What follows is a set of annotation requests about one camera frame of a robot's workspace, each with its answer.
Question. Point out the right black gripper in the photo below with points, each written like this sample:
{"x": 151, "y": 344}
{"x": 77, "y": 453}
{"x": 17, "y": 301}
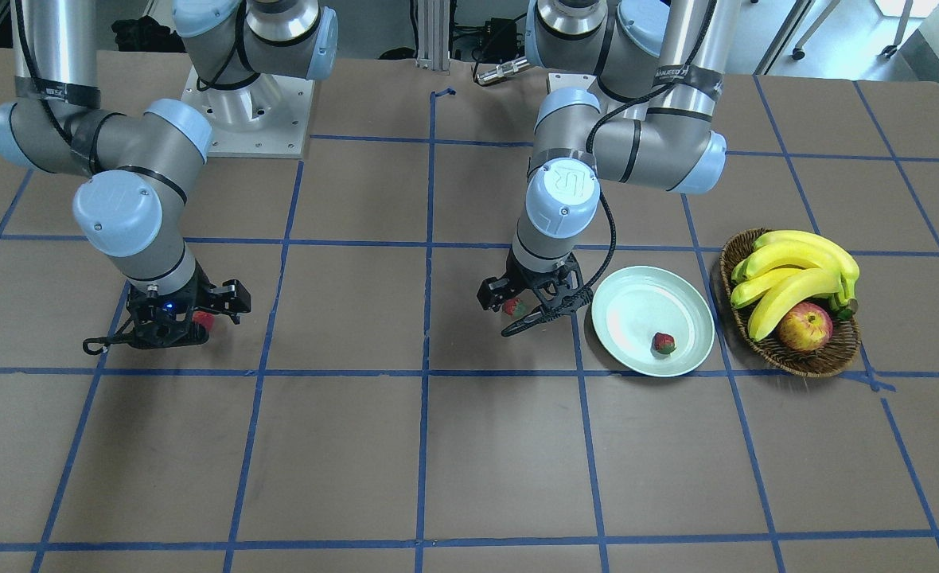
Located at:
{"x": 192, "y": 295}

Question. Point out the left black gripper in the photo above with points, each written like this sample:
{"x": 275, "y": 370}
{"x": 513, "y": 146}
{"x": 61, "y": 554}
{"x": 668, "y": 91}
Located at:
{"x": 527, "y": 270}

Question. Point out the red strawberry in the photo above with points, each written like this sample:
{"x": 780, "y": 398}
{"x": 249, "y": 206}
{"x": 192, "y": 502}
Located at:
{"x": 516, "y": 308}
{"x": 204, "y": 320}
{"x": 663, "y": 343}

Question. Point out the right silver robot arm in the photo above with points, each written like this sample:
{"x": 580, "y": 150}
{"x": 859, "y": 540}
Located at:
{"x": 138, "y": 173}

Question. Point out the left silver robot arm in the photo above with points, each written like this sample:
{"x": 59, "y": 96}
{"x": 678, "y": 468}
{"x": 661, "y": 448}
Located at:
{"x": 646, "y": 120}

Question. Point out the light green plate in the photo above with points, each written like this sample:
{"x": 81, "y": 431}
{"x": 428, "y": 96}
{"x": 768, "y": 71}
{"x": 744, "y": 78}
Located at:
{"x": 632, "y": 304}

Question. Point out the yellow banana bunch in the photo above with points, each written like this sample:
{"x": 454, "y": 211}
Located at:
{"x": 771, "y": 272}

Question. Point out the red apple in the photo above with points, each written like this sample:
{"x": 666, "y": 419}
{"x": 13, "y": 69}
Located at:
{"x": 805, "y": 328}

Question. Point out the woven wicker basket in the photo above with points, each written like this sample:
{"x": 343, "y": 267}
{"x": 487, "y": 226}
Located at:
{"x": 832, "y": 359}

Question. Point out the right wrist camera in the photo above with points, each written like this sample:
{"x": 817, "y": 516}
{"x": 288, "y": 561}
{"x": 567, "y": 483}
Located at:
{"x": 167, "y": 309}

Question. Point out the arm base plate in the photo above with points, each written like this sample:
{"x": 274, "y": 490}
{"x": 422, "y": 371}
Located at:
{"x": 557, "y": 80}
{"x": 267, "y": 119}

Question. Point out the aluminium frame post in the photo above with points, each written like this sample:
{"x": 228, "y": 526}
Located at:
{"x": 433, "y": 36}

